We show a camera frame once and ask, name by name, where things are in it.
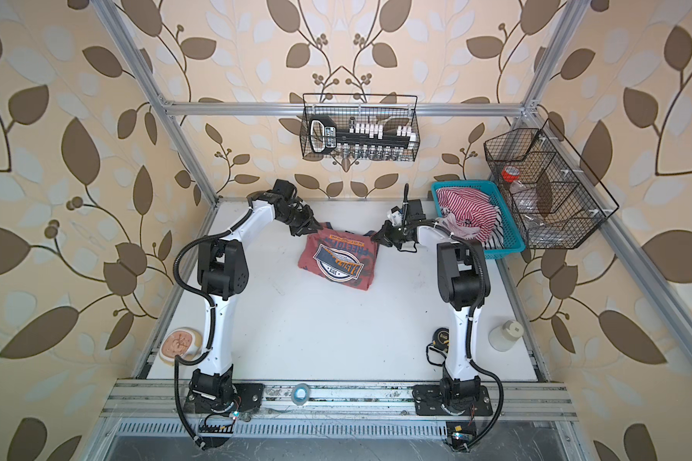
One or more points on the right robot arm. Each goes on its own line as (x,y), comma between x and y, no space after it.
(465,390)

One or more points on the red tank top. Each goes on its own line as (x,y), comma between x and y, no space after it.
(341,257)

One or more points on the round tan pad dish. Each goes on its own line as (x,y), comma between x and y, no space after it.
(185,342)

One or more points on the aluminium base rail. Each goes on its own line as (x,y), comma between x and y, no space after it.
(353,400)

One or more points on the teal plastic basket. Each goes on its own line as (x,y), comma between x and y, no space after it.
(513,240)

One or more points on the back wire basket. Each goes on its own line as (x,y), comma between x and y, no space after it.
(393,109)

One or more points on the black tape measure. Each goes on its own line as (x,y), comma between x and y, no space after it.
(437,350)

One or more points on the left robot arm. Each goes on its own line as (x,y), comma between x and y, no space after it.
(214,267)

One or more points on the round blue button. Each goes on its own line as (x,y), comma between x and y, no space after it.
(301,393)

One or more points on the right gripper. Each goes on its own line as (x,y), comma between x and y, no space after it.
(385,234)

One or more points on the right wire basket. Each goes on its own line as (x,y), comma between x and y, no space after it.
(573,200)

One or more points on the red white striped garment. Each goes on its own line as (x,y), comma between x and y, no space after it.
(469,212)

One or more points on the wire basket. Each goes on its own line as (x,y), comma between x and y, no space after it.
(573,200)
(393,109)

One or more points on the white plastic bottle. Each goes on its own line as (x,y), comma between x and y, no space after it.
(504,337)

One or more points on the red capped plastic bottle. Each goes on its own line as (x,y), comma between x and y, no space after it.
(523,194)

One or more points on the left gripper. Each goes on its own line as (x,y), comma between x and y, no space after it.
(306,222)

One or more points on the black socket set tool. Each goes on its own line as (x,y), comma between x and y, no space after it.
(324,136)

